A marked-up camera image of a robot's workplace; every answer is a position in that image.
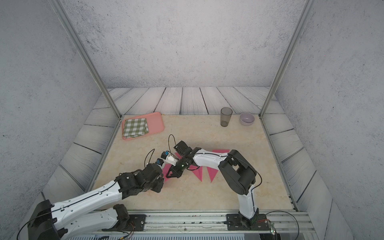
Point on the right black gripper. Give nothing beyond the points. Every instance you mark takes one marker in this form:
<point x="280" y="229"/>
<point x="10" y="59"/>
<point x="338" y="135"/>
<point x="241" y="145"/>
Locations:
<point x="175" y="172"/>

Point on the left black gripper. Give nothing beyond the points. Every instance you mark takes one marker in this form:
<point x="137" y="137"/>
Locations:
<point x="160" y="184"/>

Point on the pink square paper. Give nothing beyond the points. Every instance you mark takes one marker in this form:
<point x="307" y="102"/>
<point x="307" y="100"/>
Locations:
<point x="213" y="172"/>

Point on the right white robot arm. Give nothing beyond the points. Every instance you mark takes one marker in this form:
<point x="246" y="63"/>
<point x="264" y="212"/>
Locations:
<point x="236" y="170"/>

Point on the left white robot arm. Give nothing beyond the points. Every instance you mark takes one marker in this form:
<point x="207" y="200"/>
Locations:
<point x="95" y="210"/>

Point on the pink plastic tray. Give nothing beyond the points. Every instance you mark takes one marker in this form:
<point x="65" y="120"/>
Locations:
<point x="155" y="124"/>

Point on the green checkered cloth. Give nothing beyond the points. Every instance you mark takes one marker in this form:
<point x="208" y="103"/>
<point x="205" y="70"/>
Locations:
<point x="133" y="128"/>

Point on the grey translucent cup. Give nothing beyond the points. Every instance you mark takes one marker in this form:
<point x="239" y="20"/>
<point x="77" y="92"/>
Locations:
<point x="226" y="114"/>

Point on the lilac bowl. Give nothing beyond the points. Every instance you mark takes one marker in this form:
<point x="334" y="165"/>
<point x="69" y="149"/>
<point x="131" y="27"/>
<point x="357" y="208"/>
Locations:
<point x="247" y="119"/>

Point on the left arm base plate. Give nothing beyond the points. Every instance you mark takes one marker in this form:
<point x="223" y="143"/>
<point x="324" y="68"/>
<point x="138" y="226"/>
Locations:
<point x="130" y="223"/>

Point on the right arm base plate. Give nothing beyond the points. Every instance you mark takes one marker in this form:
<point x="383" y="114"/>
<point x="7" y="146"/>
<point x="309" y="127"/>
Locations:
<point x="237" y="222"/>

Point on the front aluminium rail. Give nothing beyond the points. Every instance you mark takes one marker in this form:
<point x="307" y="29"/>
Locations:
<point x="294" y="225"/>

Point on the right aluminium frame post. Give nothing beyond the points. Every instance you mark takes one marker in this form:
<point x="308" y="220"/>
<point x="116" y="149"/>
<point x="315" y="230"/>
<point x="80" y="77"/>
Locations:
<point x="305" y="15"/>

